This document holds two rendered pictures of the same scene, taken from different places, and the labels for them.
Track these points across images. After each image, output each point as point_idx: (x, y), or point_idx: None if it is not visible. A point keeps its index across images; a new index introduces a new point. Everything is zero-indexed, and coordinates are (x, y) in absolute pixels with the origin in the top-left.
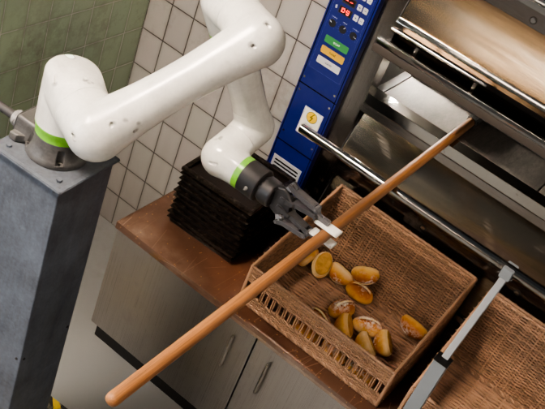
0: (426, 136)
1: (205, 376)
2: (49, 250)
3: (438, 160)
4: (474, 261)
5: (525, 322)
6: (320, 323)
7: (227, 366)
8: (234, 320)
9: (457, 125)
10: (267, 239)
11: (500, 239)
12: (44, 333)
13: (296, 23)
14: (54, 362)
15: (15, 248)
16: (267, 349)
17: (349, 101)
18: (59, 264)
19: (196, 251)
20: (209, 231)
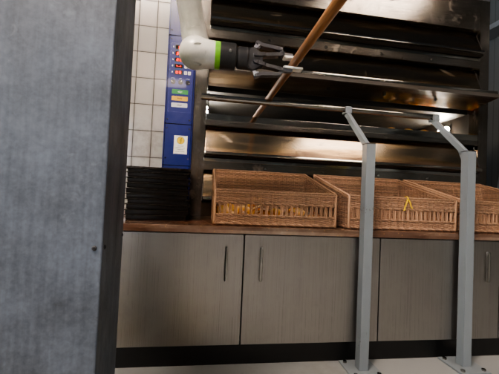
0: (246, 119)
1: (214, 305)
2: (116, 35)
3: (257, 128)
4: (297, 170)
5: (336, 180)
6: (278, 195)
7: (229, 279)
8: (223, 231)
9: None
10: (189, 217)
11: (304, 149)
12: (113, 216)
13: (149, 96)
14: (116, 295)
15: (61, 53)
16: (255, 237)
17: (197, 123)
18: (119, 90)
19: (160, 221)
20: (162, 205)
